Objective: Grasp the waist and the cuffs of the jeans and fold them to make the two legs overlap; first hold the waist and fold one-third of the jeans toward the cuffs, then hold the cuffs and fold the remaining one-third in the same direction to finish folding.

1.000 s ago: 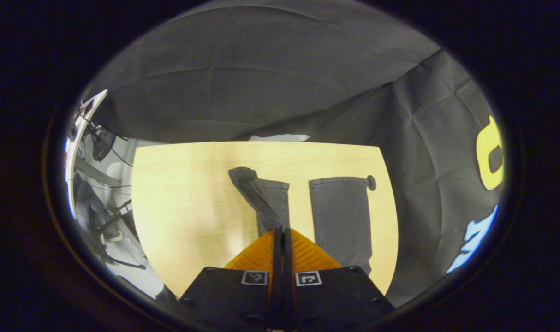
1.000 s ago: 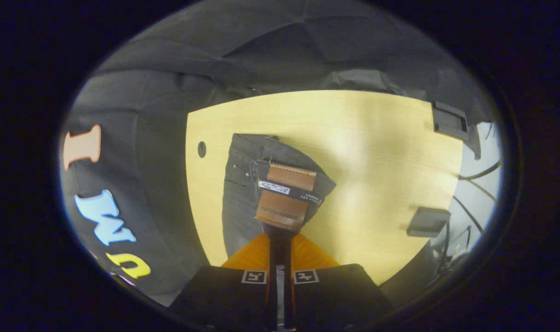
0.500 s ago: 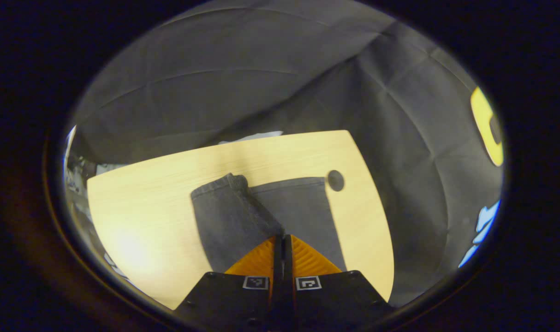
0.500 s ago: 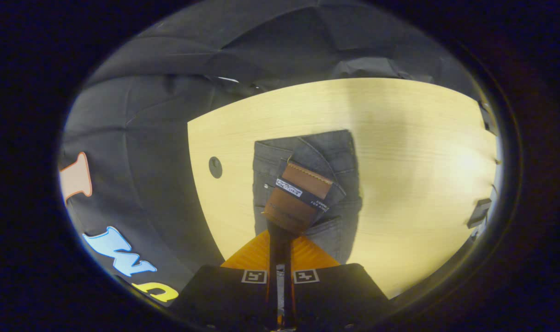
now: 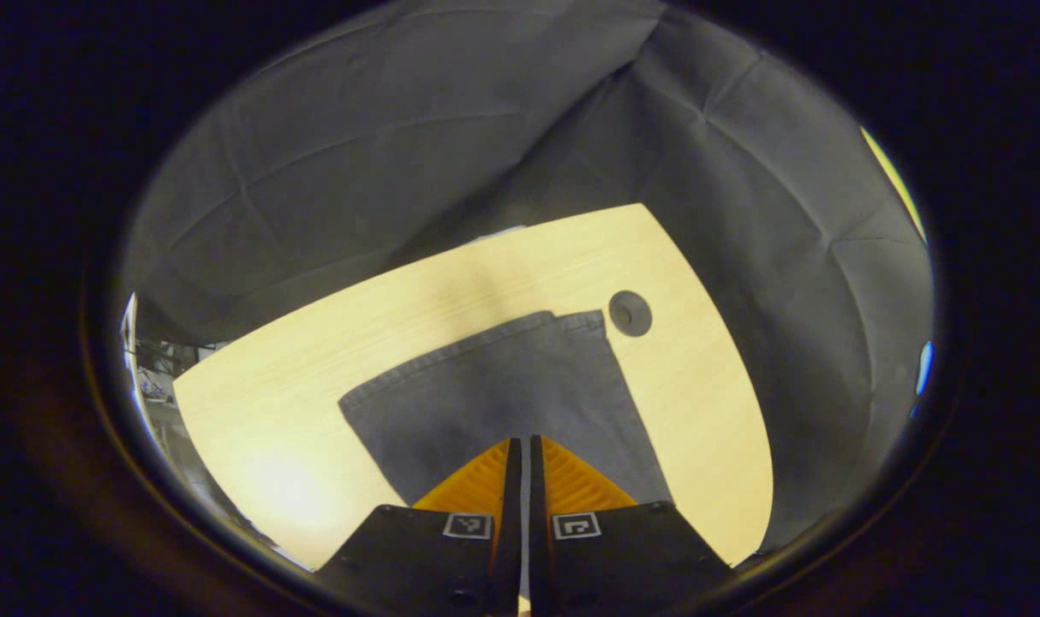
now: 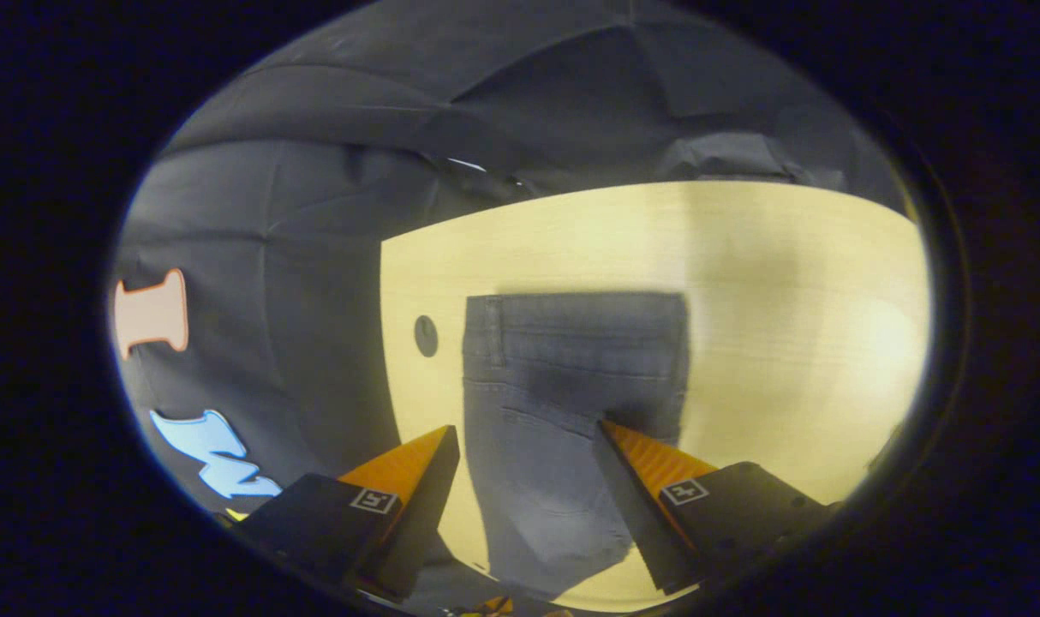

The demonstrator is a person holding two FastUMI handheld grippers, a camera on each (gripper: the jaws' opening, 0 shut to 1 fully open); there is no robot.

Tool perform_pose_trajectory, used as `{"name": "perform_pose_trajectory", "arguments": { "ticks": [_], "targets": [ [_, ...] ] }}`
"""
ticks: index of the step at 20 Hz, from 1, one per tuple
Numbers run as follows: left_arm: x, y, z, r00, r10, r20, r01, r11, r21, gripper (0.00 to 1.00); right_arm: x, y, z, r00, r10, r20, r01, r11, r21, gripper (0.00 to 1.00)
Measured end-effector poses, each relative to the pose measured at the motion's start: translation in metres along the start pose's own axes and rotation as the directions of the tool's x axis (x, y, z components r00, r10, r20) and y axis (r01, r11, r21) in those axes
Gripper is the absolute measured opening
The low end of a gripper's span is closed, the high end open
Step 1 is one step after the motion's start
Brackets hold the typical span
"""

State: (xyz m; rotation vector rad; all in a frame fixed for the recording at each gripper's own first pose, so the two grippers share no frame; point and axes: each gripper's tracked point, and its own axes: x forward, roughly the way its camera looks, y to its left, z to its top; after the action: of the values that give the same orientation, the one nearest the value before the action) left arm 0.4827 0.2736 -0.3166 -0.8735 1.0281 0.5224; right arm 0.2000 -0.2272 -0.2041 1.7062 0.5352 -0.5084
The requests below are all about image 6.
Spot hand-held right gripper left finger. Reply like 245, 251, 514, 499
227, 424, 463, 602

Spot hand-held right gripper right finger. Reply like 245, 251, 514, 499
591, 418, 840, 598

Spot dark grey jeans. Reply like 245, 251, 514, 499
462, 291, 690, 601

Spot black backdrop cloth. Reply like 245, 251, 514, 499
111, 0, 911, 524

